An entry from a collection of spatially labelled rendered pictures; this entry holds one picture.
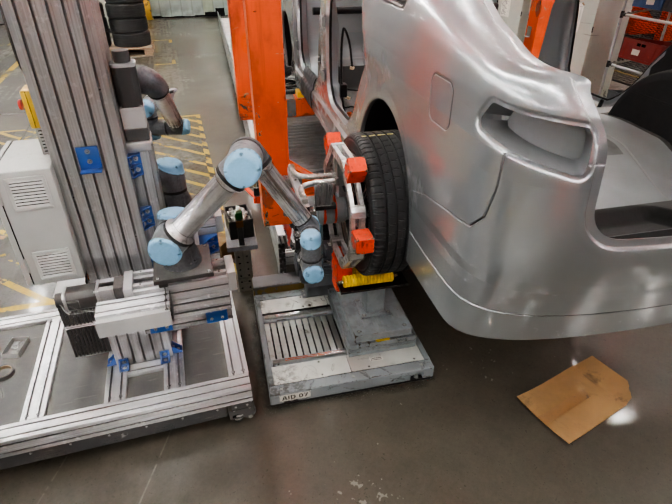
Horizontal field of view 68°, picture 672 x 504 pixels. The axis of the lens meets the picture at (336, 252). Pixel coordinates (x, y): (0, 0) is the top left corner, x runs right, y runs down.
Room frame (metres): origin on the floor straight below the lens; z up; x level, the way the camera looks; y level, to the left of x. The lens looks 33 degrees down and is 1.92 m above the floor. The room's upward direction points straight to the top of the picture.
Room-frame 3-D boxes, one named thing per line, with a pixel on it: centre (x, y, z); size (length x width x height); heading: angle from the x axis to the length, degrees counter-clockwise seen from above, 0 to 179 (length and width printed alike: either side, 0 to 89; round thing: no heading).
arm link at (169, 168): (2.13, 0.76, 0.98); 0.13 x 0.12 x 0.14; 93
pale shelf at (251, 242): (2.57, 0.57, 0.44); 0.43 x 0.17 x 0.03; 13
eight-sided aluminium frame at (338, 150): (2.07, -0.03, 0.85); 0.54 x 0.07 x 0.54; 13
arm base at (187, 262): (1.66, 0.61, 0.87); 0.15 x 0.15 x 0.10
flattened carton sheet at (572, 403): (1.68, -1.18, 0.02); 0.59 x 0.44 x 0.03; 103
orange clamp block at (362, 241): (1.76, -0.11, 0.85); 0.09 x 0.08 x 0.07; 13
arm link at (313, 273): (1.56, 0.09, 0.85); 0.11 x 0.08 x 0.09; 13
